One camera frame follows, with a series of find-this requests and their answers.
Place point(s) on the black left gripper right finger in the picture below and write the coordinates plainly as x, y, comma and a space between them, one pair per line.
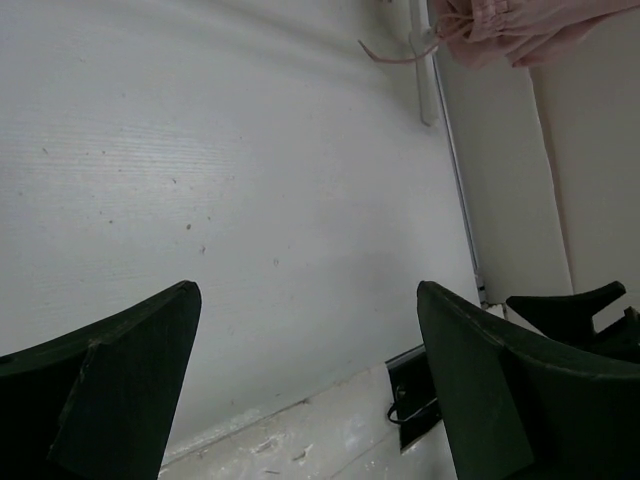
519, 405

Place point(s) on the white clothes rack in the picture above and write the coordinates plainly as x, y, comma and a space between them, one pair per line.
420, 39

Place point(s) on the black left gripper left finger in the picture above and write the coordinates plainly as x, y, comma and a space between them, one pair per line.
99, 402

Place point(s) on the pink trousers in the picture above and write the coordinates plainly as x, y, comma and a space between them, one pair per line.
525, 33

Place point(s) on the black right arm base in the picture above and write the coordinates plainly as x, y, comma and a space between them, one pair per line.
414, 407

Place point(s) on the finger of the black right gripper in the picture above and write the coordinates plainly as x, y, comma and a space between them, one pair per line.
570, 320

